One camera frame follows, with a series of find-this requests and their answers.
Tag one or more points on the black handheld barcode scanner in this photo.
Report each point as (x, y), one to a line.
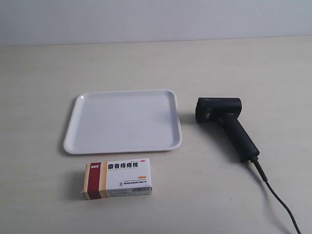
(225, 112)

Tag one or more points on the white plastic tray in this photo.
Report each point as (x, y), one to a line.
(111, 122)

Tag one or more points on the white red medicine box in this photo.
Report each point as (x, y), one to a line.
(117, 178)

